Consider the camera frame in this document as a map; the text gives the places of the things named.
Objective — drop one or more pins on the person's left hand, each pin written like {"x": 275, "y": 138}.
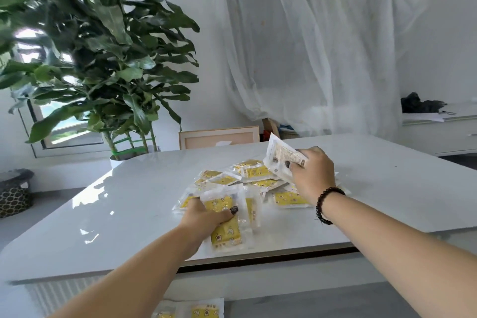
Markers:
{"x": 201, "y": 224}

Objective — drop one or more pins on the person's right hand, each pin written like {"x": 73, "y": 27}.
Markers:
{"x": 316, "y": 176}

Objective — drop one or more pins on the pile of yellow packets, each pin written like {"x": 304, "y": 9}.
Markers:
{"x": 257, "y": 172}

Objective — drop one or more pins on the white drawer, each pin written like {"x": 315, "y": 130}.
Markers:
{"x": 298, "y": 306}

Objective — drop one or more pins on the person's right forearm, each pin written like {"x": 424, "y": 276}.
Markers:
{"x": 391, "y": 247}

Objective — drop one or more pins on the person's left forearm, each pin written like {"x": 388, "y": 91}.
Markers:
{"x": 130, "y": 280}

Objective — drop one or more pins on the brown cardboard box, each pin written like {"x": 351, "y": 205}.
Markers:
{"x": 270, "y": 126}

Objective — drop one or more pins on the white plant pot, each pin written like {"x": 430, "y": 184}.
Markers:
{"x": 115, "y": 163}

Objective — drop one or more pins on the black plastic bag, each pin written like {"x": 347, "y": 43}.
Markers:
{"x": 413, "y": 103}

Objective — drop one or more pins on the white sheer dust cover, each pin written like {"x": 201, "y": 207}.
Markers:
{"x": 316, "y": 49}

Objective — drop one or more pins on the white side cabinet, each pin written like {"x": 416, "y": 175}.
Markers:
{"x": 439, "y": 135}

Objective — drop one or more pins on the small white framed window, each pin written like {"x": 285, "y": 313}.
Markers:
{"x": 37, "y": 152}

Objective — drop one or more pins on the dark patterned basket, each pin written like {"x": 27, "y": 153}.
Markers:
{"x": 15, "y": 200}

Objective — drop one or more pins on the large green leafy plant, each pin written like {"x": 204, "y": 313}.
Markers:
{"x": 111, "y": 49}

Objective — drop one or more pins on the wooden picture frame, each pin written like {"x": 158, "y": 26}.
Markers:
{"x": 216, "y": 139}

